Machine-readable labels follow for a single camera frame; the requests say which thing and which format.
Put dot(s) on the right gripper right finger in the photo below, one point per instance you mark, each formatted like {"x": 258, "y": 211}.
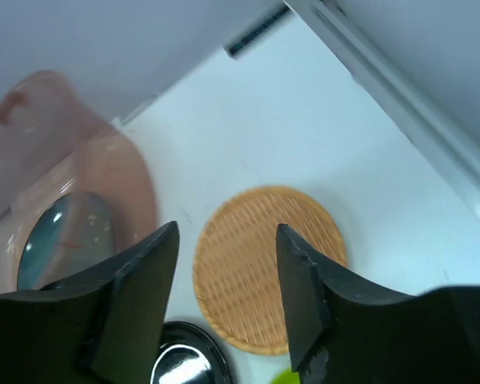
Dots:
{"x": 343, "y": 328}

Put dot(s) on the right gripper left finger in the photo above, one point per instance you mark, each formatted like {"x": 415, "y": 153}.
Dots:
{"x": 101, "y": 325}

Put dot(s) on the black glossy plate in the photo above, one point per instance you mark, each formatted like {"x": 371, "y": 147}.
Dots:
{"x": 189, "y": 355}

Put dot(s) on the dark blue floral plate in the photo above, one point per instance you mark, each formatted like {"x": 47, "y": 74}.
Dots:
{"x": 74, "y": 233}

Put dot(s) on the pink translucent plastic bin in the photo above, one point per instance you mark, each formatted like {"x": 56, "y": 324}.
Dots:
{"x": 52, "y": 144}

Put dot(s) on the lime green plate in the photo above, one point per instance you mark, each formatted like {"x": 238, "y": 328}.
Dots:
{"x": 286, "y": 377}

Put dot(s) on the woven bamboo round tray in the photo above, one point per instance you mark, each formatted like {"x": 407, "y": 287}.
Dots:
{"x": 235, "y": 272}

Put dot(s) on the black label sticker right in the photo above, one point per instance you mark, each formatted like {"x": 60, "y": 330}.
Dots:
{"x": 259, "y": 29}

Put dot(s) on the right aluminium frame rail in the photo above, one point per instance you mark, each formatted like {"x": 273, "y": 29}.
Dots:
{"x": 444, "y": 142}

